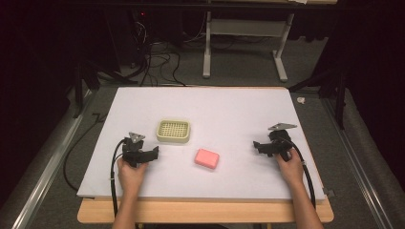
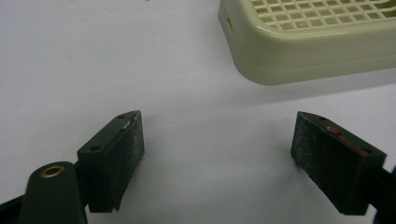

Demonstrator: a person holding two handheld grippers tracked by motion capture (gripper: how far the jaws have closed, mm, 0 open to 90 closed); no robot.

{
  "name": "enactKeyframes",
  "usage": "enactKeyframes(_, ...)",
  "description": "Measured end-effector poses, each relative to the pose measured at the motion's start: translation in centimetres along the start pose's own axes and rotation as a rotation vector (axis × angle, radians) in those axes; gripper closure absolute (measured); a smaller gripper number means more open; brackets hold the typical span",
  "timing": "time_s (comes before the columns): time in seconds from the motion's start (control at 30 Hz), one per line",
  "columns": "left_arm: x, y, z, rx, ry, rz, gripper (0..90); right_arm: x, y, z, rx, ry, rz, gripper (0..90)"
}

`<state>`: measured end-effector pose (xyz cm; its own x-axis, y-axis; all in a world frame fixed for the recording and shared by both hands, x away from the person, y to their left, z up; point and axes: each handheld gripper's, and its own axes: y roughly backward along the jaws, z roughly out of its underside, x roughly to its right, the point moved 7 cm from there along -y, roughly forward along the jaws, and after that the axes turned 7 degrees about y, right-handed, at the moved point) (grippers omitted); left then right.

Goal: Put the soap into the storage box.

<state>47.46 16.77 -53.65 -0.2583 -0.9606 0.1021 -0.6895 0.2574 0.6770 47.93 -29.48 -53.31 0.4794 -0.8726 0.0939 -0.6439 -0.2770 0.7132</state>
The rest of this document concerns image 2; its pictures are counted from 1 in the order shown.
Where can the cream plastic lattice basket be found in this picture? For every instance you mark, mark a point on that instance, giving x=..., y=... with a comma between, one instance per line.
x=299, y=49

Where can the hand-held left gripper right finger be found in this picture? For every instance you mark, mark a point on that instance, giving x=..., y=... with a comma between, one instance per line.
x=333, y=168

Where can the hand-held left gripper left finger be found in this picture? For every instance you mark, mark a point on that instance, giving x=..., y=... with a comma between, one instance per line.
x=115, y=161

